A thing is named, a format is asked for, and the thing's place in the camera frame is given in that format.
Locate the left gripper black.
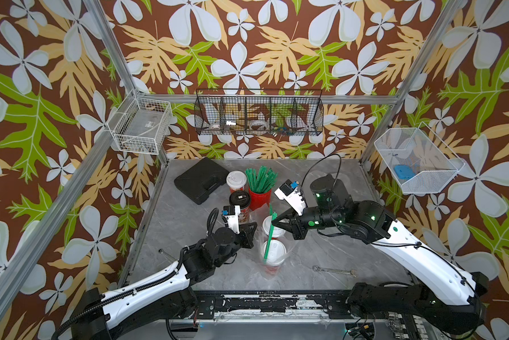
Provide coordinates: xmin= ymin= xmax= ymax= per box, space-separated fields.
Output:
xmin=212 ymin=220 xmax=257 ymax=269

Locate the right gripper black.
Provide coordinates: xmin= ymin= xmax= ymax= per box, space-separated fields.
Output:
xmin=270 ymin=203 xmax=344 ymax=241

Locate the red cup white lid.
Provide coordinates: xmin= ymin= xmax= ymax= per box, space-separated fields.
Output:
xmin=226 ymin=171 xmax=247 ymax=193
xmin=262 ymin=215 xmax=286 ymax=239
xmin=261 ymin=239 xmax=288 ymax=276

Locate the clear plastic carrier bag front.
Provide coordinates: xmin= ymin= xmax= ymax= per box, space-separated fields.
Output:
xmin=250 ymin=205 xmax=298 ymax=280

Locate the red cup white lid front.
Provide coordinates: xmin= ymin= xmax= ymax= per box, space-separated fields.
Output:
xmin=261 ymin=239 xmax=288 ymax=276

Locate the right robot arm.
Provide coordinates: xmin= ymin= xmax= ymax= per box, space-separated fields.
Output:
xmin=273 ymin=174 xmax=488 ymax=336

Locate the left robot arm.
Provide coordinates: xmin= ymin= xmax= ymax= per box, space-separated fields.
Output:
xmin=52 ymin=222 xmax=257 ymax=339

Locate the red plastic straw cup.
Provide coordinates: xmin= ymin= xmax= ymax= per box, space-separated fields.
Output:
xmin=249 ymin=189 xmax=271 ymax=211

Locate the green wrapped straws bundle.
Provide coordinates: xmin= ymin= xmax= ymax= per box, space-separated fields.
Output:
xmin=244 ymin=166 xmax=278 ymax=194

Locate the metal wrench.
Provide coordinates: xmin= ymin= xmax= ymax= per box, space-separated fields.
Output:
xmin=312 ymin=265 xmax=356 ymax=277

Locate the black plastic tool case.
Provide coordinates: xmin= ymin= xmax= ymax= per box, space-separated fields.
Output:
xmin=174 ymin=158 xmax=230 ymax=205

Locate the blue object in basket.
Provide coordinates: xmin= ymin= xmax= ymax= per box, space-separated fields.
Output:
xmin=394 ymin=164 xmax=416 ymax=181

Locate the white mesh basket right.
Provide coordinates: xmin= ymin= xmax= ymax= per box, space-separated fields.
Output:
xmin=375 ymin=123 xmax=465 ymax=195

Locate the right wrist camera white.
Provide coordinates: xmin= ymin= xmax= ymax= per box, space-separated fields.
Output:
xmin=275 ymin=179 xmax=307 ymax=216

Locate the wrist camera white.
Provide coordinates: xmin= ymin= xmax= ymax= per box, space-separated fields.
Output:
xmin=275 ymin=179 xmax=307 ymax=216
xmin=222 ymin=205 xmax=241 ymax=235

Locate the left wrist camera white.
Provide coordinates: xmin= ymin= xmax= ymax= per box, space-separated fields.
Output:
xmin=222 ymin=205 xmax=241 ymax=235

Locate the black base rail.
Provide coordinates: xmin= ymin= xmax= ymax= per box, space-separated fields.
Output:
xmin=176 ymin=290 xmax=353 ymax=322

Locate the black wire basket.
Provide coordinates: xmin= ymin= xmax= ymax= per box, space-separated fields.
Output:
xmin=193 ymin=89 xmax=324 ymax=136

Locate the white wire basket left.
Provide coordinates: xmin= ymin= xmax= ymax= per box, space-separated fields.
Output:
xmin=107 ymin=91 xmax=173 ymax=155

